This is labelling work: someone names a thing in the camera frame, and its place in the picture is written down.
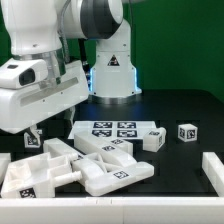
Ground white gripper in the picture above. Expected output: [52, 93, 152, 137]
[0, 61, 88, 134]

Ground white fence rail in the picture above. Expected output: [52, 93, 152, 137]
[0, 197, 224, 224]
[202, 152, 224, 198]
[0, 153, 11, 184]

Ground white chair back frame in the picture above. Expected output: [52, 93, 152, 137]
[42, 137, 155, 197]

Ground white right fence rail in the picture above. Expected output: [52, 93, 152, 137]
[202, 152, 224, 198]

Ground white left fence rail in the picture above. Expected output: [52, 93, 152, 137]
[0, 153, 11, 184]

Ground white chair seat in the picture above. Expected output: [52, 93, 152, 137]
[1, 153, 82, 199]

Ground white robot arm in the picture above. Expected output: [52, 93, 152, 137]
[0, 0, 141, 133]

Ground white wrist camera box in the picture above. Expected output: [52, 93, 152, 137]
[0, 59, 48, 89]

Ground white front fence rail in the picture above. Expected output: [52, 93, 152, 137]
[0, 197, 224, 224]

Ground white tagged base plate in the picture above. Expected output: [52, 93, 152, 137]
[68, 121, 156, 139]

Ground white tagged cube nut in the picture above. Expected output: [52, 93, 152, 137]
[178, 124, 198, 142]
[24, 129, 42, 148]

